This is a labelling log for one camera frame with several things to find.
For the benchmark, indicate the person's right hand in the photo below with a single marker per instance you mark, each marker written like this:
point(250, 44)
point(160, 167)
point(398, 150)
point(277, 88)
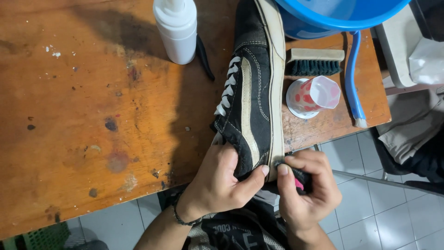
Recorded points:
point(305, 194)

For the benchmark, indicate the person's left hand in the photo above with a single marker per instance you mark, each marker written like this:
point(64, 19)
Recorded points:
point(211, 184)

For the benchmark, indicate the black and pink cleaning cloth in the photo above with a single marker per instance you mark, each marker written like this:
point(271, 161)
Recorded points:
point(298, 179)

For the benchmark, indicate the black sneaker with white stripe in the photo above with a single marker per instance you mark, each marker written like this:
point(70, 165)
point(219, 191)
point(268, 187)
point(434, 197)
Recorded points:
point(251, 90)

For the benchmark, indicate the black braided wristband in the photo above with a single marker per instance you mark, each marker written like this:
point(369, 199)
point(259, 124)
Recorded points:
point(184, 217)

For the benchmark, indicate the person's dark printed shirt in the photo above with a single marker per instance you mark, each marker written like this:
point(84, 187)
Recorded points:
point(239, 229)

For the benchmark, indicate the white cup with red print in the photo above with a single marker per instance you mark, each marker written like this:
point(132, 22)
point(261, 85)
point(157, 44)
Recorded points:
point(312, 96)

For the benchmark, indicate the wooden brush with dark bristles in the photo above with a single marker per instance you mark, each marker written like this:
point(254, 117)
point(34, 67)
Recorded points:
point(314, 62)

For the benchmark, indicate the chair with clothes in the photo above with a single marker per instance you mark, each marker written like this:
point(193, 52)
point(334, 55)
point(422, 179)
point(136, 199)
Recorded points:
point(412, 114)

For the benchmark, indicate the white pump bottle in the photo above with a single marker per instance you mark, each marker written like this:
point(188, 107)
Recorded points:
point(177, 31)

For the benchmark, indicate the blue plastic basin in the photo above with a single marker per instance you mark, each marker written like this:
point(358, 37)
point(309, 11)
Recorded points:
point(326, 15)

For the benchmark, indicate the white plastic bag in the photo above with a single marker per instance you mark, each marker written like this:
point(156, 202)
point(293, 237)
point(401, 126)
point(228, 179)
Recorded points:
point(427, 60)

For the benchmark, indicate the green plastic crate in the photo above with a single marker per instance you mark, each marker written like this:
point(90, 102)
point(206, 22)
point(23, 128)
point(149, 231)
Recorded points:
point(38, 239)

